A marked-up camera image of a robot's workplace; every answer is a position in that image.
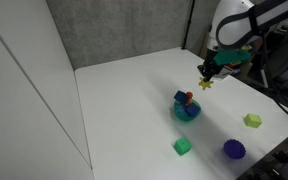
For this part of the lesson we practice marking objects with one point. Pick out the tilted blue cube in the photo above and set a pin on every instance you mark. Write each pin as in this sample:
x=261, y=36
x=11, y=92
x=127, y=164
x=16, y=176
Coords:
x=181, y=97

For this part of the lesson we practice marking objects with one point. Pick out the orange toy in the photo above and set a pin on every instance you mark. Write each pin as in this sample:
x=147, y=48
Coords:
x=189, y=96

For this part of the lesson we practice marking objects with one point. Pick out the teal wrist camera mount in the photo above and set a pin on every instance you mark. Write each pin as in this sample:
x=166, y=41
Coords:
x=232, y=57

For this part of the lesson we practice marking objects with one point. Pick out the dark green cube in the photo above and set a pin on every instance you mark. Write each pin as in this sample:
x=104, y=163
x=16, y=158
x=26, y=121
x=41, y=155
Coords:
x=182, y=146

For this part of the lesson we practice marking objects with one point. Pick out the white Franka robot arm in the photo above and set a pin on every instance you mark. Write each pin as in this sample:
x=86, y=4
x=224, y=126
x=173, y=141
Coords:
x=244, y=23

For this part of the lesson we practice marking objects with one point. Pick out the black tripod pole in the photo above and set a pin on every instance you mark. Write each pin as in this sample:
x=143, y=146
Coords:
x=188, y=23

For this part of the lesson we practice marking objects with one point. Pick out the purple round block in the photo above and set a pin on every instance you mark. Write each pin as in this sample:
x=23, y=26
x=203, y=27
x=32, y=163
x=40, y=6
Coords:
x=234, y=149

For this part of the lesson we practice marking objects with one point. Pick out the green bowl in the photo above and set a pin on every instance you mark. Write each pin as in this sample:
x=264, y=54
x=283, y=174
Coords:
x=184, y=115

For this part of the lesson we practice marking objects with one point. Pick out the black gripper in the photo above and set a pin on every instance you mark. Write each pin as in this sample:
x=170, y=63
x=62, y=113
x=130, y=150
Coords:
x=214, y=60

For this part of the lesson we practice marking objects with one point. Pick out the lime green cube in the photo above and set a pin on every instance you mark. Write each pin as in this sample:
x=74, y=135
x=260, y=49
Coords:
x=252, y=120

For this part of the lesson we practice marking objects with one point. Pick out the brown cardboard box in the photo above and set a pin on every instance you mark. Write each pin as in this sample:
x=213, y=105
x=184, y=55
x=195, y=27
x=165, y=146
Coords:
x=204, y=48

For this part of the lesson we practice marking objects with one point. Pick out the flat-lying blue cube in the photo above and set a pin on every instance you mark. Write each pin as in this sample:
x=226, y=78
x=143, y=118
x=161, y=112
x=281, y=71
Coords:
x=193, y=109

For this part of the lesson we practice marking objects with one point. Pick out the yellow star toy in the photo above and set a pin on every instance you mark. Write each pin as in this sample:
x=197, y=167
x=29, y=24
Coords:
x=205, y=83

